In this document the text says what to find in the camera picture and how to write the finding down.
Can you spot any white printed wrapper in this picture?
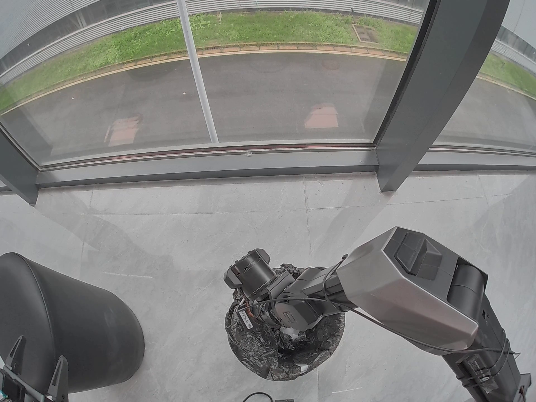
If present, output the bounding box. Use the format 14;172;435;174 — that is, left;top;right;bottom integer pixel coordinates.
278;326;309;342

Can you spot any dark grey round chair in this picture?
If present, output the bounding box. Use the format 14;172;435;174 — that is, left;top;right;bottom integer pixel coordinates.
0;252;145;398

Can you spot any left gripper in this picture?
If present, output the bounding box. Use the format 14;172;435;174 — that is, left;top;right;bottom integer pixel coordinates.
0;336;70;402

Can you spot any window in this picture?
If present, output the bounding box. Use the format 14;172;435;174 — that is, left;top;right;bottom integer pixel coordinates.
0;0;536;206

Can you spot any black plastic bag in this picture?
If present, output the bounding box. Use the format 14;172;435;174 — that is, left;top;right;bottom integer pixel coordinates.
225;265;346;381

